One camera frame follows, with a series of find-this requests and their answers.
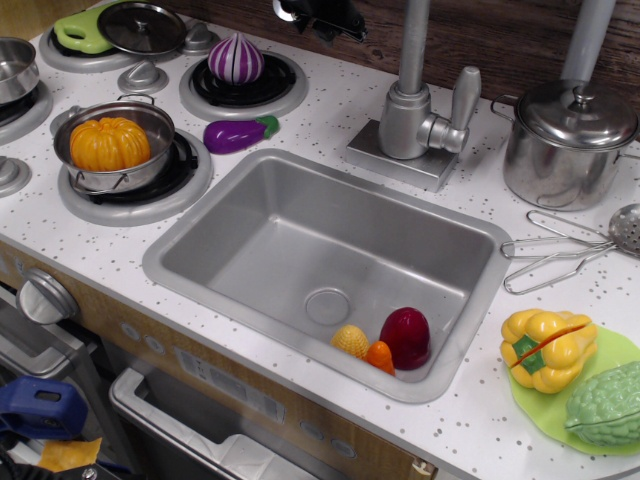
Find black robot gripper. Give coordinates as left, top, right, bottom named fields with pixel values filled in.
left=272, top=0, right=368, bottom=43

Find silver toy faucet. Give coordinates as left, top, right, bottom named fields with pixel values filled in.
left=346, top=1, right=482, bottom=192

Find back right stove burner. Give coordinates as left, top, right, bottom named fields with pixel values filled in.
left=179, top=51, right=308, bottom=122

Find purple white toy onion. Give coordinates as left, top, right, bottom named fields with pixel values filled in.
left=207, top=33, right=265, bottom=86

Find grey stove knob back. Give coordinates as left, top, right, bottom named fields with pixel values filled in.
left=178, top=22, right=220, bottom=56

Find grey stove knob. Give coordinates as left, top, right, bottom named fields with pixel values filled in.
left=117, top=60, right=169, bottom=95
left=0, top=156, right=32, bottom=198
left=178, top=22, right=220, bottom=56

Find purple toy eggplant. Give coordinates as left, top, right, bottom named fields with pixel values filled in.
left=203, top=115, right=280, bottom=155

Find steel pot lid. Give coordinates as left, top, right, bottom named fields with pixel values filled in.
left=97, top=1, right=187, bottom=55

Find grey stove knob centre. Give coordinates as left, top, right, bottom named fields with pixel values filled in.
left=117, top=60, right=169, bottom=95

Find back left stove burner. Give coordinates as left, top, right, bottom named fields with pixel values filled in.
left=38, top=27, right=142, bottom=74

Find front stove burner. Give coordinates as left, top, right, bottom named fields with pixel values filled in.
left=57, top=130, right=213, bottom=227

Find green toy cutting board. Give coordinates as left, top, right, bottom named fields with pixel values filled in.
left=53, top=5, right=113, bottom=55

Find orange toy pumpkin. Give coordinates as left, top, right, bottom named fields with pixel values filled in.
left=69, top=117, right=151, bottom=172

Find grey vertical pole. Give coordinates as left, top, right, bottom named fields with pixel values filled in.
left=560, top=0, right=616, bottom=82

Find tall steel pot with lid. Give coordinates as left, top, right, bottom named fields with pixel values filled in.
left=490, top=79, right=639, bottom=211

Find grey toy sink basin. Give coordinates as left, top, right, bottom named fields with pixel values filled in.
left=143, top=149, right=509, bottom=403

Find steel pot at left edge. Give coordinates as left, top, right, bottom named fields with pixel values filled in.
left=0, top=37, right=39, bottom=105

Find yellow toy corn piece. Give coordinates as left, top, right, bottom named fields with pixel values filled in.
left=330, top=325, right=370, bottom=360

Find dark red toy beet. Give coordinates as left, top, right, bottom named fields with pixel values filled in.
left=379, top=307, right=431, bottom=371

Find left edge stove burner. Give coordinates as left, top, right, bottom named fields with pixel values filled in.
left=1, top=81, right=53, bottom=146

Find orange toy carrot piece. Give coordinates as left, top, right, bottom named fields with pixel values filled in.
left=365, top=340, right=396, bottom=376

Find grey stove knob left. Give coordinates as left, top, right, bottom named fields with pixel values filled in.
left=0, top=156, right=32, bottom=198

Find steel slotted spoon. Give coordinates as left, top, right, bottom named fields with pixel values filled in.
left=500, top=204, right=639, bottom=260

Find yellow toy bell pepper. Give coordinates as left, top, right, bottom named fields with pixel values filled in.
left=500, top=309, right=599, bottom=394

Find silver oven dial knob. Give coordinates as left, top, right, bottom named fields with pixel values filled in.
left=15, top=268, right=80, bottom=325

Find grey dishwasher door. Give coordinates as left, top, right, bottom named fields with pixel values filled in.
left=109, top=367, right=346, bottom=479

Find light green plate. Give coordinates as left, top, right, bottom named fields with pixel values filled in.
left=508, top=327, right=639, bottom=456

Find green toy bitter gourd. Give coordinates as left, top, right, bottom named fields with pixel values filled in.
left=564, top=361, right=639, bottom=447

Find blue clamp tool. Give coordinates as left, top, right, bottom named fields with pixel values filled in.
left=1, top=376, right=89, bottom=440

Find yellow tape piece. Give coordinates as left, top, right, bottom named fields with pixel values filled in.
left=38, top=438, right=103, bottom=473

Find steel pan with handles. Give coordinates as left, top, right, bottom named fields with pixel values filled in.
left=51, top=94, right=176, bottom=195

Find steel wire utensil handle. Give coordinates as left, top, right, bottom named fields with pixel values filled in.
left=500, top=209, right=613, bottom=295

